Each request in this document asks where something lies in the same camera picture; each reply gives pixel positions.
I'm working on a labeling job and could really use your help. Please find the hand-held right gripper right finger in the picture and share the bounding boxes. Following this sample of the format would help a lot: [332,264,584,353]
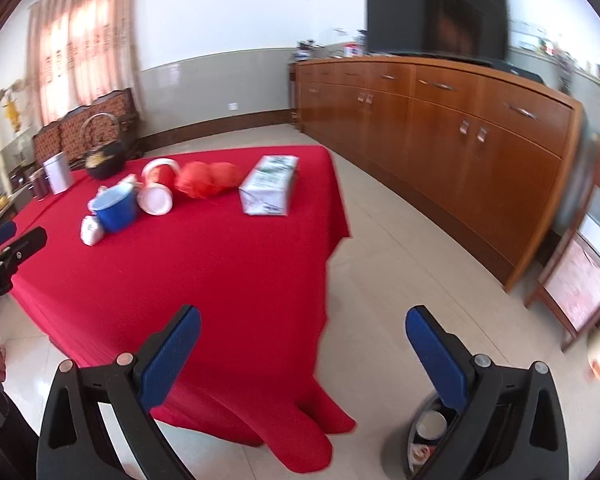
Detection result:
[405,305,570,480]

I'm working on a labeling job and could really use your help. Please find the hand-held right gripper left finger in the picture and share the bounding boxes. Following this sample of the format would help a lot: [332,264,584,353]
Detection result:
[36,304,202,480]

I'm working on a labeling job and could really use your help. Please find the blue print paper cup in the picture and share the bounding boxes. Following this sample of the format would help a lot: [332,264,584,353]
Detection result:
[415,409,449,442]

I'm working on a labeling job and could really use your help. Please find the white paper wrapper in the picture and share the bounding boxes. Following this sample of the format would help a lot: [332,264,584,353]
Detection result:
[81,214,104,247]

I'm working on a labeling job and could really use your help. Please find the blue enamel mug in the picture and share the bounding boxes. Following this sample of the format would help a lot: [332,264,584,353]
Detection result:
[89,183,140,234]

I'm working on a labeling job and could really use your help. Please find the black plastic bucket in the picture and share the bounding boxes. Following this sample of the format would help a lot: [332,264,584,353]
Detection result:
[402,394,463,480]

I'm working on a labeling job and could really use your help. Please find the red paper cup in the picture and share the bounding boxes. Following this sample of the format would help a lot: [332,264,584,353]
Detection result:
[139,157,183,217]

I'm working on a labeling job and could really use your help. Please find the red plastic bag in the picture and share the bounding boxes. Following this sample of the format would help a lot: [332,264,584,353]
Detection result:
[175,161,244,200]

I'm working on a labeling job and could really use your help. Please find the white printed box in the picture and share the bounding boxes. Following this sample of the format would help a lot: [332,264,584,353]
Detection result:
[238,155,300,217]

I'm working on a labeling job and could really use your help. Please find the dark red jar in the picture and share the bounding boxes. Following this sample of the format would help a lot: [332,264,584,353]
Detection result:
[28,169,51,201]

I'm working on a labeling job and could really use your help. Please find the white tin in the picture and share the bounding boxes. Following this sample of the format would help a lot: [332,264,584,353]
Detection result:
[43,152,72,195]

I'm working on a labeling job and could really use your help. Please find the red tablecloth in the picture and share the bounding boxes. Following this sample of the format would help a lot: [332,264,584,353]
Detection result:
[0,145,357,468]

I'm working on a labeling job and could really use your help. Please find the black cast iron teapot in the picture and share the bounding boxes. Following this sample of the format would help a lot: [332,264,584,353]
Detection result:
[80,113,127,181]

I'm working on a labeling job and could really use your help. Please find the carved wooden bench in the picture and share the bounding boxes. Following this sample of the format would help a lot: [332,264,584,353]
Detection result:
[32,87,143,171]

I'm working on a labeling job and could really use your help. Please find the gold ornament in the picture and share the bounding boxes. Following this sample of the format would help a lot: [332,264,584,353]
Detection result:
[0,80,28,133]

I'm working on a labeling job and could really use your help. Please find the tall wooden stand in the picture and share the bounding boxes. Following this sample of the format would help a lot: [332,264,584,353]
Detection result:
[525,115,600,353]

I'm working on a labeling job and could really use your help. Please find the pink cushion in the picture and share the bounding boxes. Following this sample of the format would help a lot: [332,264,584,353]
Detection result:
[545,240,600,331]

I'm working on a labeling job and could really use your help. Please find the wooden sideboard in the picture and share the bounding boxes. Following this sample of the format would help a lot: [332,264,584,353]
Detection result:
[289,55,588,293]

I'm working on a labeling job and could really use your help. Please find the pink floral curtain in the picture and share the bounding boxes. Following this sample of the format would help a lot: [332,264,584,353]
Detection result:
[26,0,142,128]

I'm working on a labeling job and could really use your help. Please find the black set-top box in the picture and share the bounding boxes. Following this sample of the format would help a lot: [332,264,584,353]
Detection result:
[490,57,543,83]

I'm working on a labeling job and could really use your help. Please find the vase with dried flowers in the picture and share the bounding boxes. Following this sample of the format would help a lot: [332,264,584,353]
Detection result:
[555,55,581,93]

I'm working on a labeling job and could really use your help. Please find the small potted plant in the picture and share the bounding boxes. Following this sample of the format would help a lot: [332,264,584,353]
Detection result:
[292,37,326,61]

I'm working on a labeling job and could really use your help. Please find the black flat television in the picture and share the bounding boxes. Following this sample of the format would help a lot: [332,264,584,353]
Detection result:
[365,0,511,63]

